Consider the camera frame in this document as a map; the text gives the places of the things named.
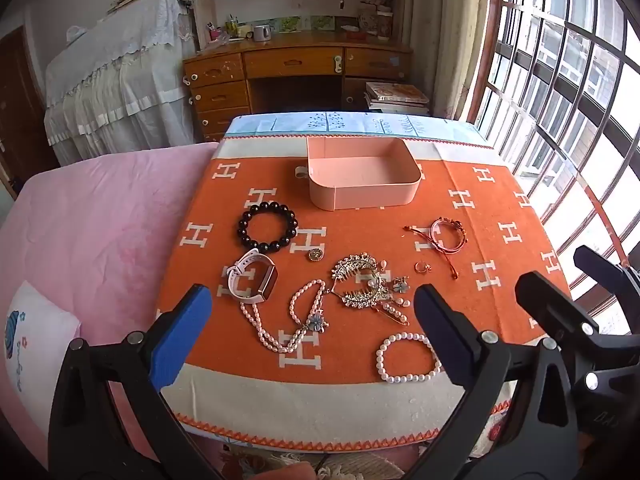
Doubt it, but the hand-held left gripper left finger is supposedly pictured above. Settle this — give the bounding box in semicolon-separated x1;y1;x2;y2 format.
47;284;226;480

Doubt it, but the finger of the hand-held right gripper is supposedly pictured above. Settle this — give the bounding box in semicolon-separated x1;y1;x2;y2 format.
573;245;640;306
515;270;640;396

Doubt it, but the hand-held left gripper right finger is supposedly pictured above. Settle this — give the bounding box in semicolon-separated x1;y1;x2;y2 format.
400;284;581;480

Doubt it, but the white pearl bracelet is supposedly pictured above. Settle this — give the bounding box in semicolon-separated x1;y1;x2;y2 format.
375;332;443;386

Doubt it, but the white strap smart watch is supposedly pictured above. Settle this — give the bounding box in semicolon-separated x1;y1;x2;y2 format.
226;250;277;306

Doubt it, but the red cord bracelet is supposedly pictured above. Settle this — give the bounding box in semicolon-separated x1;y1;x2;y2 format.
404;216;468;279

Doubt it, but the gold rhinestone hair comb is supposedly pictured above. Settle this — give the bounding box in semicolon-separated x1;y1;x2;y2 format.
330;254;396;313

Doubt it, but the black bead bracelet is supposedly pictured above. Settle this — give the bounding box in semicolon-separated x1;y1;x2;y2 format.
237;201;299;254

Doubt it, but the pearl necklace with flower pendant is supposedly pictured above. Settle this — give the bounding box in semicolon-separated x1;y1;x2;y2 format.
239;279;331;355

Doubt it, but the pink paper box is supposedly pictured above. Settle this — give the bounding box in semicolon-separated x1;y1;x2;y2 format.
306;136;422;212

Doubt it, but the gold pearl hair pin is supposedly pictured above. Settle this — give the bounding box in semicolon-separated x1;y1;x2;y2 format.
372;295;414;327

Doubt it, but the orange patterned blanket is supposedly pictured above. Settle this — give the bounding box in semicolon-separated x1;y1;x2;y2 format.
155;135;573;453

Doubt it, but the pink bed sheet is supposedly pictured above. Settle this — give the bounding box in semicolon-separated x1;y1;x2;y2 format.
0;142;221;461

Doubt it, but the white embroidered pillow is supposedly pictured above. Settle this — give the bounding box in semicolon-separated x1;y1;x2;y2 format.
0;280;81;441

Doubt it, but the metal window grille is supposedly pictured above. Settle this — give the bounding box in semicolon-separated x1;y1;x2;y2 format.
465;0;640;336

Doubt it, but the blue leaf print sheet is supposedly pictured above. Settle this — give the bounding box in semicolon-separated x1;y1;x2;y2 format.
222;111;493;148

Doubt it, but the stack of books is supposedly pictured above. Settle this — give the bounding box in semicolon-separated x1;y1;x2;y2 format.
362;81;432;116

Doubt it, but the white lace cloth cover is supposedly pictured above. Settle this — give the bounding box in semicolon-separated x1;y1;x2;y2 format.
44;0;198;166

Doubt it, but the brown wooden door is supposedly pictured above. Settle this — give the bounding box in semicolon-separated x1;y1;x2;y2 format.
0;25;56;196

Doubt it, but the beige curtain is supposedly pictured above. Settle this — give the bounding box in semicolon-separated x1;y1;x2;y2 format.
407;0;493;121

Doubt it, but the wooden desk with drawers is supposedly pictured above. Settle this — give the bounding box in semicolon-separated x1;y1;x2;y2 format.
182;30;416;143

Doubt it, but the row of green postcards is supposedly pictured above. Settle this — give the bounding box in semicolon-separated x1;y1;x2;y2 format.
270;15;336;33

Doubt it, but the wooden desk hutch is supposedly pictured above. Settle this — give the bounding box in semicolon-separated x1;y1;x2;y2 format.
187;0;406;51

